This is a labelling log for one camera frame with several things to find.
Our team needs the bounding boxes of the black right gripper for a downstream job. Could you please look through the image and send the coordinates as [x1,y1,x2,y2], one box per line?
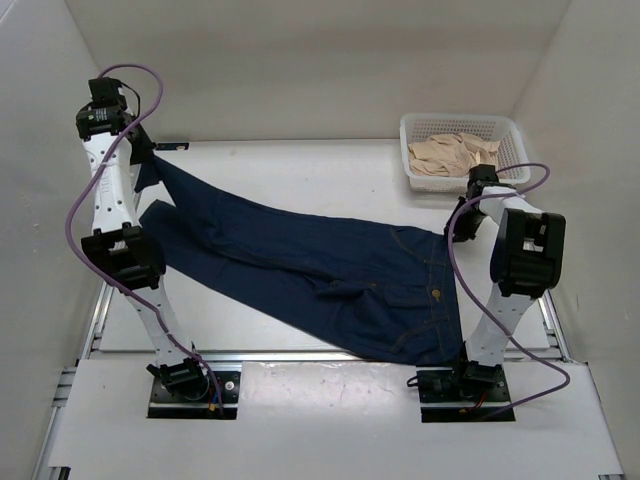
[444,197,487,244]

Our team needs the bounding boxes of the dark blue denim trousers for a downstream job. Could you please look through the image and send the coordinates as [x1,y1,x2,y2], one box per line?
[136,158,463,366]

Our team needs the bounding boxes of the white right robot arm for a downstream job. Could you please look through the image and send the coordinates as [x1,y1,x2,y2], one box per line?
[445,180,570,402]

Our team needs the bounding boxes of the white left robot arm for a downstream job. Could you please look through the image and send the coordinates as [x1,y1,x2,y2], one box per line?
[76,93,213,401]

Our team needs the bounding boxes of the beige trousers in basket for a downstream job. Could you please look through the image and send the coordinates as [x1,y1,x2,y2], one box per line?
[408,133,501,178]

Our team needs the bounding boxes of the white plastic mesh basket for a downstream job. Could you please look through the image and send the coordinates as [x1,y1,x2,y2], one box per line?
[400,113,530,193]

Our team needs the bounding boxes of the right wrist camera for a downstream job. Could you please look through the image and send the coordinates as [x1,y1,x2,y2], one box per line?
[466,164,501,200]

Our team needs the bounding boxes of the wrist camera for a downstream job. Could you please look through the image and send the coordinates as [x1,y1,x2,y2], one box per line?
[466,164,501,200]
[88,77,127,109]

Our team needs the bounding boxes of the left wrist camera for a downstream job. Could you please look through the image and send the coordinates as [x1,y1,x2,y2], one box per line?
[88,77,127,109]

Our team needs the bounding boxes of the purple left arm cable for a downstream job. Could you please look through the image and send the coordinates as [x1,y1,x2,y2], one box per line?
[66,62,226,416]

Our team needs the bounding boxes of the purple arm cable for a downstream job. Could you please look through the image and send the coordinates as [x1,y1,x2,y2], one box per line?
[445,162,572,417]
[66,62,226,416]

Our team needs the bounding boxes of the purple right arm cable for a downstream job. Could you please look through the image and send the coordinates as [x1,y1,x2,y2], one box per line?
[445,162,572,417]

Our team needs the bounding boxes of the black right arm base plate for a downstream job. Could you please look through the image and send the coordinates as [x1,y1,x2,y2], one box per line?
[406,369,516,423]

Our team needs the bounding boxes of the aluminium front rail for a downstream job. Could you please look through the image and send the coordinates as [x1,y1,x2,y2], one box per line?
[88,347,579,363]

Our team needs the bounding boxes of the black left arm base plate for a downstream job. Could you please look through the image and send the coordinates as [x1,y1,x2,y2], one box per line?
[147,365,241,420]

